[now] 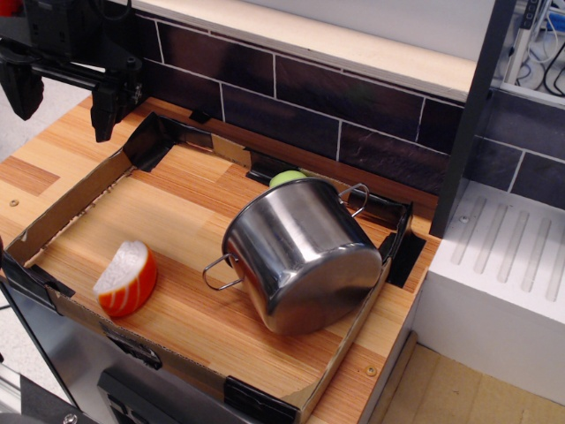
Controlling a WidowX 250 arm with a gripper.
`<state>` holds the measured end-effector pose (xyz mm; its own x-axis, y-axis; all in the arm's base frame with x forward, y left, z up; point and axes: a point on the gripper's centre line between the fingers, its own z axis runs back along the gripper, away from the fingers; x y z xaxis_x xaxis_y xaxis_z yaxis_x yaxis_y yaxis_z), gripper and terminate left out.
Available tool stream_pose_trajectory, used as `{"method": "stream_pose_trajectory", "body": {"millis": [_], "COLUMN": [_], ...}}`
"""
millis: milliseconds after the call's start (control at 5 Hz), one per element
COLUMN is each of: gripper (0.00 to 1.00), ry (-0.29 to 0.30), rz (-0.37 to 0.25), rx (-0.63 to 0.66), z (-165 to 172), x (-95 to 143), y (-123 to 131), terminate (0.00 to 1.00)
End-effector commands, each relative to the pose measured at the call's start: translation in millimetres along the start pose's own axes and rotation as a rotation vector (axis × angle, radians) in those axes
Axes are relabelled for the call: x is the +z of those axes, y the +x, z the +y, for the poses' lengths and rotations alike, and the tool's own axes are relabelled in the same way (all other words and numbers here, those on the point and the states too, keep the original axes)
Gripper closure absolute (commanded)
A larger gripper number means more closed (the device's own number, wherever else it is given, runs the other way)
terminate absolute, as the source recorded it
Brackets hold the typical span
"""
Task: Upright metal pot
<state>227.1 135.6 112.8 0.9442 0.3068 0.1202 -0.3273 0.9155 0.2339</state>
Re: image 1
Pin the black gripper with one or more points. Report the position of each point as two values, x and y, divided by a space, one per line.
81 43

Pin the stainless steel pot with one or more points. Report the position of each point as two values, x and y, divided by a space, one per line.
302 255

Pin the cardboard fence with black tape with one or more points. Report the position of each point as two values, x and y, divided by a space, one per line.
197 350

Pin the salmon sushi toy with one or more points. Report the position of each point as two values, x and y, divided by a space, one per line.
128 282

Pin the green toy ball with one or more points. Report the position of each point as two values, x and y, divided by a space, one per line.
284 177

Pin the light wooden shelf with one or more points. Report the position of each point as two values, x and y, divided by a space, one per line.
397 63

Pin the white ridged drainboard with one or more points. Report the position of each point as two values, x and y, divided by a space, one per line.
493 297

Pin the dark vertical post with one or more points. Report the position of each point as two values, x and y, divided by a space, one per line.
455 182

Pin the white power strip with cables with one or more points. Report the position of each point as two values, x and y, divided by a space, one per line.
535 64

